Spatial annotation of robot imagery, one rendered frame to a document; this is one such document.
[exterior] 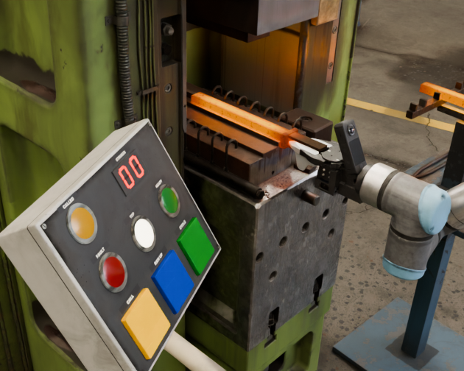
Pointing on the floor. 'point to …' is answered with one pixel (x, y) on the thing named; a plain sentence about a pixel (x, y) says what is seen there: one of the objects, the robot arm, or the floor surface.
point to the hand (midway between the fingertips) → (296, 140)
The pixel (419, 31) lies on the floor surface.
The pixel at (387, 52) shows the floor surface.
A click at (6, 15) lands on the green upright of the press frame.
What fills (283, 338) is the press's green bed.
